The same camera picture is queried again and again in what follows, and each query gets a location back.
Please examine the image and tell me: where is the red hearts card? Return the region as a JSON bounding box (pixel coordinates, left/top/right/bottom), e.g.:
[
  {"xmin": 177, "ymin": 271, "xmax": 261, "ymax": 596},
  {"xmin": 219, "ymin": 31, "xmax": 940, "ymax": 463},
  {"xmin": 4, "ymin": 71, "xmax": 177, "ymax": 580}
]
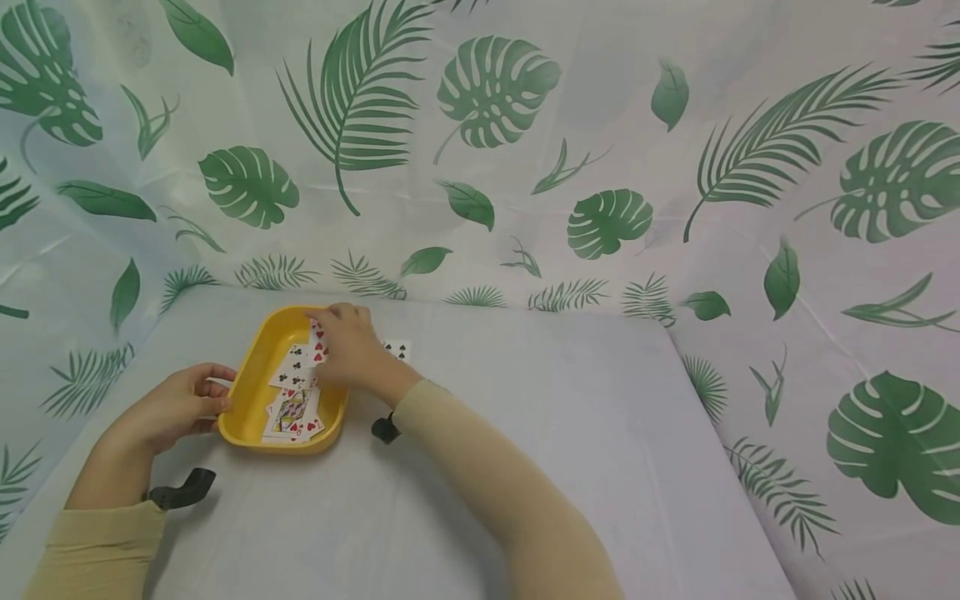
[{"xmin": 307, "ymin": 319, "xmax": 332, "ymax": 368}]

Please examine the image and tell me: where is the person's left forearm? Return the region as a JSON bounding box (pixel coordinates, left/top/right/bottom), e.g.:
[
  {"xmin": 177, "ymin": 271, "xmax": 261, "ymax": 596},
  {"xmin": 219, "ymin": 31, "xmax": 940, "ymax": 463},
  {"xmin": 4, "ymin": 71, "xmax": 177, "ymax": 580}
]
[{"xmin": 22, "ymin": 423, "xmax": 168, "ymax": 600}]

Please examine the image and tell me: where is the pile of playing cards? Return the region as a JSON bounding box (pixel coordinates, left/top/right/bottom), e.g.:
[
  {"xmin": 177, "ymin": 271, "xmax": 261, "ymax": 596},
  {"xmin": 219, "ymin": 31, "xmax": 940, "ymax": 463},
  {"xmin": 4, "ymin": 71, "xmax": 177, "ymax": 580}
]
[{"xmin": 261, "ymin": 340, "xmax": 327, "ymax": 444}]

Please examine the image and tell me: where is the person's right hand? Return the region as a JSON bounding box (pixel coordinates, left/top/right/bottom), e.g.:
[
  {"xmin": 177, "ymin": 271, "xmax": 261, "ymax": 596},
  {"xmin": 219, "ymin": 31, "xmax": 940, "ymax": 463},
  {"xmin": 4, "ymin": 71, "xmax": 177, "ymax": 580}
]
[{"xmin": 306, "ymin": 302, "xmax": 426, "ymax": 409}]

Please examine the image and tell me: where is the yellow plastic tray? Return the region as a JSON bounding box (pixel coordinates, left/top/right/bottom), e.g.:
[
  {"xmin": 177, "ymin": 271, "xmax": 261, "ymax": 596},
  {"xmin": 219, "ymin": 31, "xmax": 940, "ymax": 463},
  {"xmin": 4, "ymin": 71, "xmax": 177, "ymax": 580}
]
[{"xmin": 217, "ymin": 305, "xmax": 351, "ymax": 457}]

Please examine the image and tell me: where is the person's left hand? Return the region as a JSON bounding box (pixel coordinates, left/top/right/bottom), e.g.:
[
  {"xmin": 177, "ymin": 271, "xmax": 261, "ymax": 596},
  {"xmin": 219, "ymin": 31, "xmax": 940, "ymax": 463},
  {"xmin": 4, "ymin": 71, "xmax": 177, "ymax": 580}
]
[{"xmin": 105, "ymin": 362, "xmax": 238, "ymax": 458}]

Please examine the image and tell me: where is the person's right forearm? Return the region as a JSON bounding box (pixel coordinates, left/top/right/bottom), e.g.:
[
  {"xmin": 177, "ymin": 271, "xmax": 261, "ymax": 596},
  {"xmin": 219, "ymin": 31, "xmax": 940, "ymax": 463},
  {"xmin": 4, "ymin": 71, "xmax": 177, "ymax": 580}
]
[{"xmin": 390, "ymin": 379, "xmax": 625, "ymax": 600}]

